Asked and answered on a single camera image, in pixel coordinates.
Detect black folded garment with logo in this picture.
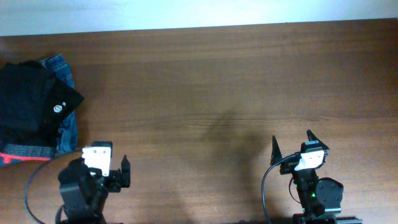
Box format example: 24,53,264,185
1,61,83,147

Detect blue denim jeans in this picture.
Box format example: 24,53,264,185
39,54,78,154

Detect grey garment with red stripe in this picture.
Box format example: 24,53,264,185
1,144,55,167

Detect dark green Nike t-shirt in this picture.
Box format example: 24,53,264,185
1,64,56,131

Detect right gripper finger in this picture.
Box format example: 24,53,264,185
306,129,321,144
270,135,282,166

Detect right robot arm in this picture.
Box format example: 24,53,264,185
271,130,343,223

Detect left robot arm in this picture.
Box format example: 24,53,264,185
55,141,131,223

